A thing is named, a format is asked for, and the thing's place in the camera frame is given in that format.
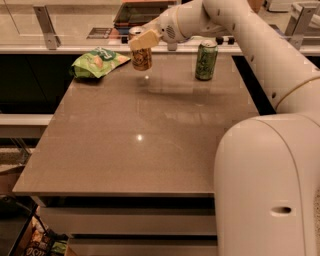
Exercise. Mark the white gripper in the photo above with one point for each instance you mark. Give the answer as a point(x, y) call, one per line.
point(167, 27)

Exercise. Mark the orange soda can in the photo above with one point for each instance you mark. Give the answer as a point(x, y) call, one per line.
point(141, 59)

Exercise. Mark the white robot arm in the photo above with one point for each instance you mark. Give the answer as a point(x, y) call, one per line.
point(267, 168)

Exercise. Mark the green rice chip bag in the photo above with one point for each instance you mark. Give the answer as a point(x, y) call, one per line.
point(97, 63)

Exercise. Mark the green soda can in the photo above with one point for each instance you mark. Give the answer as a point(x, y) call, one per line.
point(206, 59)

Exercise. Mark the stacked dark trays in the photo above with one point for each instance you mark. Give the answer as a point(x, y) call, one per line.
point(139, 12)

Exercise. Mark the upper white drawer front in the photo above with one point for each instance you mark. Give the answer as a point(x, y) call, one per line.
point(130, 221)

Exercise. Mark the white drawer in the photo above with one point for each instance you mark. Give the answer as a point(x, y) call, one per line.
point(143, 247)
point(130, 221)

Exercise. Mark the lower white drawer front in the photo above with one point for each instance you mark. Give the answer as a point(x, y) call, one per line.
point(143, 247)

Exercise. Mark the snack bags on floor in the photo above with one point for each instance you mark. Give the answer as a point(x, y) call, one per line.
point(44, 243)

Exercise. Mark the middle metal glass bracket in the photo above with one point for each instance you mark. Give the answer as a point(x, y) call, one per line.
point(172, 46)

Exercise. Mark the metal glass bracket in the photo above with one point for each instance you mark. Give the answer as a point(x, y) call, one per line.
point(51, 39)
point(172, 46)
point(301, 16)

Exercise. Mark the left metal glass bracket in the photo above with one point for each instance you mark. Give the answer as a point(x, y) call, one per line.
point(51, 39)

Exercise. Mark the right metal glass bracket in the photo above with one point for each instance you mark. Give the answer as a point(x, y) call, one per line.
point(301, 16)

